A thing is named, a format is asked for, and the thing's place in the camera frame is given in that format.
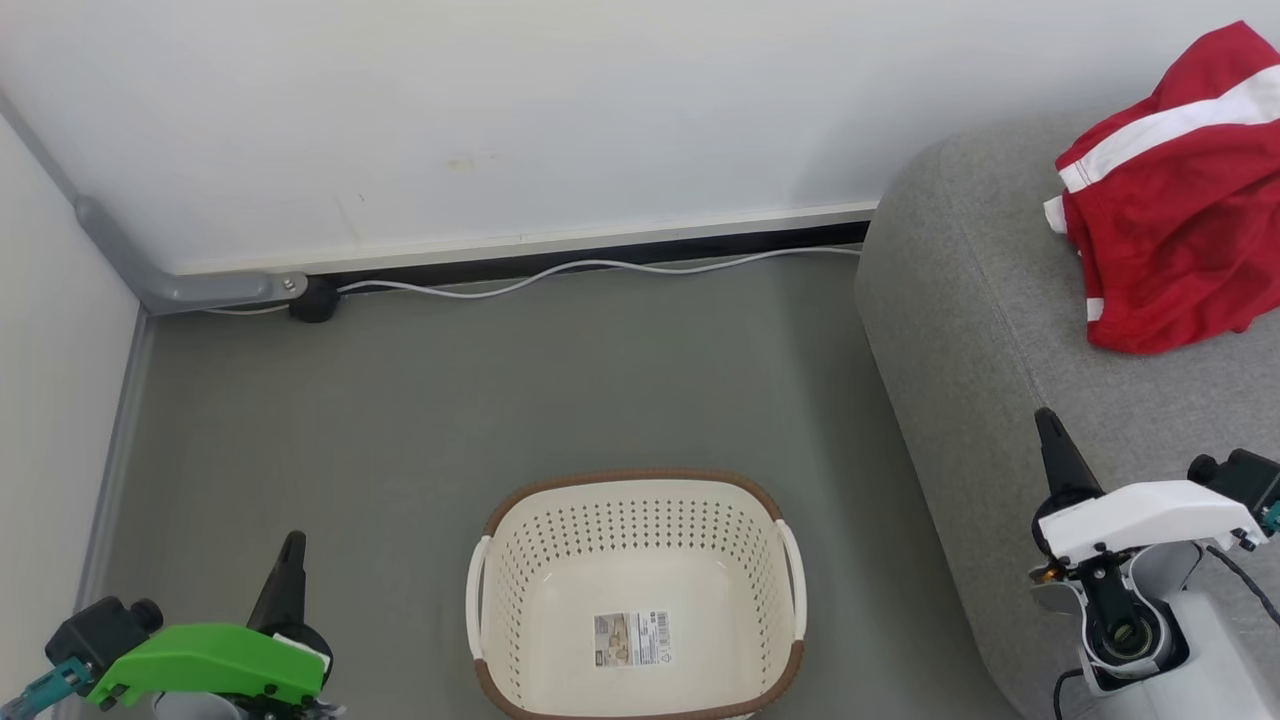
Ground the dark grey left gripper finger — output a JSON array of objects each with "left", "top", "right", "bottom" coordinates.
[{"left": 247, "top": 530, "right": 308, "bottom": 633}]

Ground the grey fabric sofa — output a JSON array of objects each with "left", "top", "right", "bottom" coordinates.
[{"left": 855, "top": 110, "right": 1280, "bottom": 720}]

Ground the grey cable conduit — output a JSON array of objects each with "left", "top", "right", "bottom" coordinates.
[{"left": 0, "top": 95, "right": 309, "bottom": 316}]

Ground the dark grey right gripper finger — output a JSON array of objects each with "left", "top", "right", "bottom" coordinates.
[{"left": 1034, "top": 407, "right": 1104, "bottom": 504}]

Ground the white barcode label sticker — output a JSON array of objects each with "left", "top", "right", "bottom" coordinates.
[{"left": 593, "top": 610, "right": 673, "bottom": 669}]

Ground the cream laundry basket brown rim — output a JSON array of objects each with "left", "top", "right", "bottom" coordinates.
[{"left": 465, "top": 468, "right": 809, "bottom": 720}]

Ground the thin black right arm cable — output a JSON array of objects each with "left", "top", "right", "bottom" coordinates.
[{"left": 1205, "top": 545, "right": 1280, "bottom": 631}]

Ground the white power cable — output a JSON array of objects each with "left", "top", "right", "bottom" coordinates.
[{"left": 205, "top": 245, "right": 863, "bottom": 316}]

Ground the teal left camera connector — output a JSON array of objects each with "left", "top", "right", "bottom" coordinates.
[{"left": 0, "top": 660, "right": 96, "bottom": 719}]

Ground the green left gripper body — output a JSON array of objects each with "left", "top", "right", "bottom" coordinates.
[{"left": 85, "top": 620, "right": 336, "bottom": 713}]

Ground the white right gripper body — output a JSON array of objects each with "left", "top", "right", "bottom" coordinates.
[{"left": 1033, "top": 480, "right": 1267, "bottom": 573}]

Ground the black round floor plug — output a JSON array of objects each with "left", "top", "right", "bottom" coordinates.
[{"left": 290, "top": 275, "right": 341, "bottom": 323}]

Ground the red jersey with white stripes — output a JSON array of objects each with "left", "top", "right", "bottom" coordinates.
[{"left": 1043, "top": 20, "right": 1280, "bottom": 356}]

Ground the black baseboard strip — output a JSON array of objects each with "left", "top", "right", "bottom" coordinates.
[{"left": 305, "top": 220, "right": 871, "bottom": 291}]

